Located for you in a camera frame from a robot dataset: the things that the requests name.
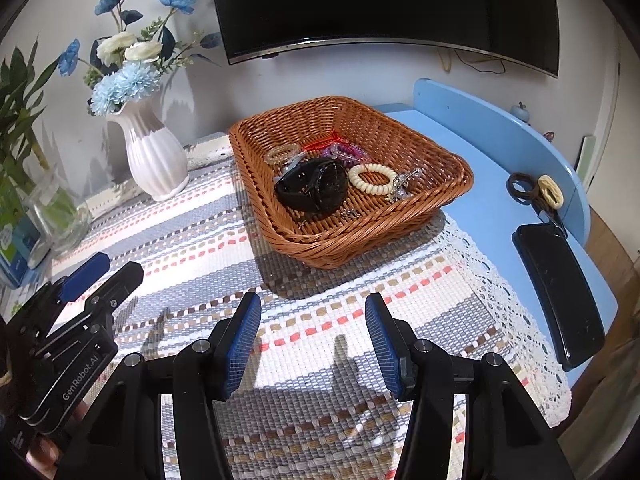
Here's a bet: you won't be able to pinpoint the cream bead bracelet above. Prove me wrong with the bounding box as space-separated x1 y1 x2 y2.
347 161 400 196

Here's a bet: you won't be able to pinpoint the purple coil hair tie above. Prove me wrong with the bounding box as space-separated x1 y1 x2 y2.
319 142 372 166

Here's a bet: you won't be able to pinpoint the clear crystal bead bracelet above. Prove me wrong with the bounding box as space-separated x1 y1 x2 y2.
263 142 303 167

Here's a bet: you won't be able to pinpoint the red string bracelet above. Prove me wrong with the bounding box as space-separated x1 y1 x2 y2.
300 130 350 154

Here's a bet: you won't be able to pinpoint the silver metal keychain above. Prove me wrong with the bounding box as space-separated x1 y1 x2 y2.
273 152 307 183

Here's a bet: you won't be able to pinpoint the left hand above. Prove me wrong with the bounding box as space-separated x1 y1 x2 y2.
26 401 89 479

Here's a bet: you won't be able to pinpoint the clear glass vase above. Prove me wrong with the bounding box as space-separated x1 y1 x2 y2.
26 166 92 257

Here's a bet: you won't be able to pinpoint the striped woven table mat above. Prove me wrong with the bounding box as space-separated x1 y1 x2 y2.
49 136 572 479

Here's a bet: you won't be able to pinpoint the green bamboo plant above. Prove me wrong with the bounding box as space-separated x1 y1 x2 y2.
1 40 58 197

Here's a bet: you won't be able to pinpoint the white ribbed ceramic vase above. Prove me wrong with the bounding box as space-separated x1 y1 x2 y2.
107 98 189 202

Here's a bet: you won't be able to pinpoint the brown wicker basket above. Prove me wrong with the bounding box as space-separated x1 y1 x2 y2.
229 96 473 269

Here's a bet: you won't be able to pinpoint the black phone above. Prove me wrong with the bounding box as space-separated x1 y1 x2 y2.
512 223 605 372

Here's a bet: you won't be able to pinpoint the cream scrunchie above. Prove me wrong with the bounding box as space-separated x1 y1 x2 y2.
537 174 564 210

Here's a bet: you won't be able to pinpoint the blue white artificial flowers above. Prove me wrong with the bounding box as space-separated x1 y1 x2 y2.
56 0 221 117

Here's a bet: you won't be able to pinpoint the blue desk edge board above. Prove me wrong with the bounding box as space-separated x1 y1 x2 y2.
413 78 591 245

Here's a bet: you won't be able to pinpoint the blue white bottle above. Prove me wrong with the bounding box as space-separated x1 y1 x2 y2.
510 102 530 124

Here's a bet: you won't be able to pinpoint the black curved monitor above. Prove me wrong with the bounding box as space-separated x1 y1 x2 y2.
214 0 560 76

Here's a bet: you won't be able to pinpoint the brown hair tie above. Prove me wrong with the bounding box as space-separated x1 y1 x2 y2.
505 171 539 206

